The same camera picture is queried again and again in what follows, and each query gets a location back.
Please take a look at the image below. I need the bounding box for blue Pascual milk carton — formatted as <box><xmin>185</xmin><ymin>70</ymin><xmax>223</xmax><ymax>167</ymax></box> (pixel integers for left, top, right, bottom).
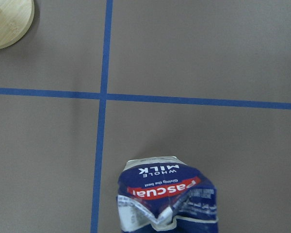
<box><xmin>117</xmin><ymin>156</ymin><xmax>219</xmax><ymax>233</ymax></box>

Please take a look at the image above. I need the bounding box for round wooden board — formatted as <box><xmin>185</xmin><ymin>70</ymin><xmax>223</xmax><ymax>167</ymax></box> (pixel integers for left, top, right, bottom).
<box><xmin>0</xmin><ymin>0</ymin><xmax>35</xmax><ymax>49</ymax></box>

